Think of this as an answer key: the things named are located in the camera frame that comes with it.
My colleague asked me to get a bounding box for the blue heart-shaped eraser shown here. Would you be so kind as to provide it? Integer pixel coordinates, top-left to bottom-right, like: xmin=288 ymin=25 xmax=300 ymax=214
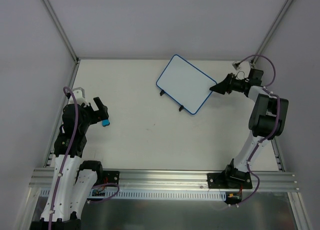
xmin=101 ymin=119 xmax=110 ymax=127

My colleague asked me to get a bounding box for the blue-framed whiteboard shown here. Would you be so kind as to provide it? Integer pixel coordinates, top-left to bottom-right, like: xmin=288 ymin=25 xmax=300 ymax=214
xmin=156 ymin=54 xmax=217 ymax=115

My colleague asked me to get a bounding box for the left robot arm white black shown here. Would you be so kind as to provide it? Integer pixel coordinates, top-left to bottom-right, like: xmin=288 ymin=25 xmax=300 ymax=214
xmin=30 ymin=97 xmax=109 ymax=229

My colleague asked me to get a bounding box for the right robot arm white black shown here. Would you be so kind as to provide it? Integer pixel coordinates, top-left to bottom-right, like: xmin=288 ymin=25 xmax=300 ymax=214
xmin=207 ymin=69 xmax=289 ymax=189

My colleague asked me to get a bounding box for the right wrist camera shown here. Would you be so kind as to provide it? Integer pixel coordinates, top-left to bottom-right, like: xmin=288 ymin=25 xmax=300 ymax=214
xmin=232 ymin=62 xmax=241 ymax=71

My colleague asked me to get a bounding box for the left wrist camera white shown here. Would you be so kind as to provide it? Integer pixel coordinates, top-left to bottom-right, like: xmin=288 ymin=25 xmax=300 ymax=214
xmin=67 ymin=87 xmax=89 ymax=107

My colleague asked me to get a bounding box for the left side table rail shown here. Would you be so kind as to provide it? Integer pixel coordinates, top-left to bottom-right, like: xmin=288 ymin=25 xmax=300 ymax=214
xmin=42 ymin=59 xmax=81 ymax=167

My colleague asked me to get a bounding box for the table rail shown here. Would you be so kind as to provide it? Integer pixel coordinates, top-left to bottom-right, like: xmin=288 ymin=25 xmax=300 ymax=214
xmin=42 ymin=59 xmax=81 ymax=167
xmin=249 ymin=62 xmax=286 ymax=172

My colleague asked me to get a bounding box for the wire whiteboard stand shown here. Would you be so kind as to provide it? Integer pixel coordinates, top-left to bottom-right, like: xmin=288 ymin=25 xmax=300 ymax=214
xmin=159 ymin=89 xmax=185 ymax=112

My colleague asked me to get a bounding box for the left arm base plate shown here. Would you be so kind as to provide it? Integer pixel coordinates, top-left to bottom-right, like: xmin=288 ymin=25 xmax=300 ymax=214
xmin=102 ymin=170 xmax=120 ymax=184

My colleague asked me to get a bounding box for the aluminium front rail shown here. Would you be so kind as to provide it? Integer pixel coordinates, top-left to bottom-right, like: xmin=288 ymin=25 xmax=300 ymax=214
xmin=28 ymin=166 xmax=300 ymax=191

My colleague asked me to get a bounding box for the right side table rail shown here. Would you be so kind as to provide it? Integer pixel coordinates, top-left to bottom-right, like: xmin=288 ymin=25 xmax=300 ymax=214
xmin=249 ymin=62 xmax=286 ymax=172

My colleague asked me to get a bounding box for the white slotted cable duct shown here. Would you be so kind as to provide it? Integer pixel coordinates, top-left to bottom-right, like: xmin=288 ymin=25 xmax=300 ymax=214
xmin=39 ymin=188 xmax=227 ymax=201

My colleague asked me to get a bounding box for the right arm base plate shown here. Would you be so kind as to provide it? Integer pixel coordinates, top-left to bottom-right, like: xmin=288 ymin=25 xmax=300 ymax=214
xmin=206 ymin=172 xmax=253 ymax=189

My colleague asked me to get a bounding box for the right aluminium frame post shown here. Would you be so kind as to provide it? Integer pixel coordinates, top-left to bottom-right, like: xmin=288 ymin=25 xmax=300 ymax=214
xmin=249 ymin=0 xmax=296 ymax=66

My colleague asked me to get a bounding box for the aluminium frame post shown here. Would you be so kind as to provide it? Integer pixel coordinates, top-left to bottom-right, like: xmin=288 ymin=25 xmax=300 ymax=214
xmin=41 ymin=0 xmax=79 ymax=63
xmin=249 ymin=0 xmax=296 ymax=66

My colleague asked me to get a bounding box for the left aluminium frame post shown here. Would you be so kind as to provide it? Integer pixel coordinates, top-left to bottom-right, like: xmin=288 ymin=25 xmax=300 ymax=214
xmin=41 ymin=0 xmax=79 ymax=63

